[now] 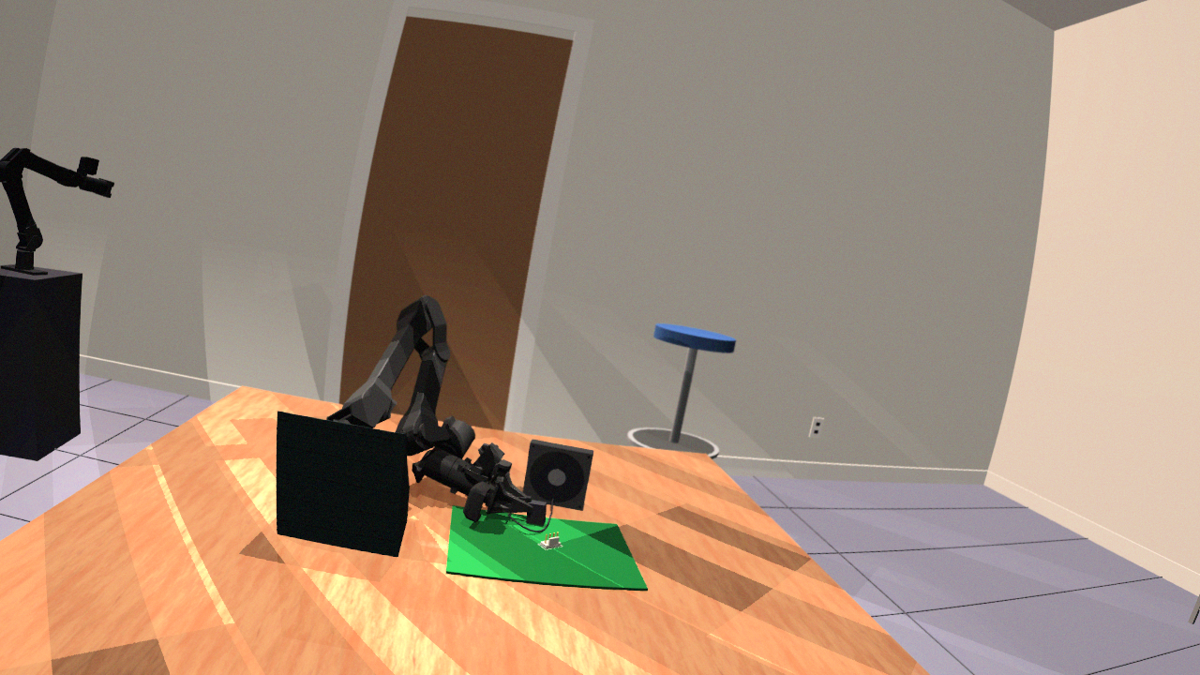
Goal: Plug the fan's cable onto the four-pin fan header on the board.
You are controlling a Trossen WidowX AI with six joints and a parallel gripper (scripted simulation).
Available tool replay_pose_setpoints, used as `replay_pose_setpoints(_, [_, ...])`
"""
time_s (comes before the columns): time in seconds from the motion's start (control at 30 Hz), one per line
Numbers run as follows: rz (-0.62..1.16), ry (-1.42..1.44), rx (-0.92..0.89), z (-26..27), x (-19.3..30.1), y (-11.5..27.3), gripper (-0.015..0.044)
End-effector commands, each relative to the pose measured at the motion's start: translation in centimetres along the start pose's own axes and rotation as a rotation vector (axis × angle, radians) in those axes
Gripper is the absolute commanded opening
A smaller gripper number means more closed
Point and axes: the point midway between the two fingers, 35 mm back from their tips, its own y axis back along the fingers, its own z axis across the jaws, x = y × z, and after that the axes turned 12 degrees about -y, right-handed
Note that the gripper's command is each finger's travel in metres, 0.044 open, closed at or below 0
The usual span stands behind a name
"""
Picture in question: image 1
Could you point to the green circuit board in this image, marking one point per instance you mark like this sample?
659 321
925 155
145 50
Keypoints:
567 553

